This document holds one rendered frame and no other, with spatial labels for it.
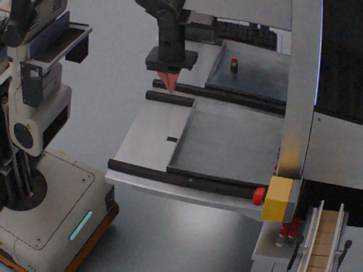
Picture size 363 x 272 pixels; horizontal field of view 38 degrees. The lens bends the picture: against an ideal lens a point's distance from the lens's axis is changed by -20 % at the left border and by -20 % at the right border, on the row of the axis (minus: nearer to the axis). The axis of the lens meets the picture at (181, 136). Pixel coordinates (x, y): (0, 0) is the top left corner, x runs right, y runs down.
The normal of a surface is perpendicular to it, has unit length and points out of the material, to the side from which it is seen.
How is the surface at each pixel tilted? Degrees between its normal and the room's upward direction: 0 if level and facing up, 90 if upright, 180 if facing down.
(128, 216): 0
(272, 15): 90
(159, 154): 0
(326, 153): 90
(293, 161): 90
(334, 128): 90
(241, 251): 0
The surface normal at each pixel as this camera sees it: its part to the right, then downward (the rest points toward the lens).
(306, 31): -0.28, 0.62
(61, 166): 0.03, -0.76
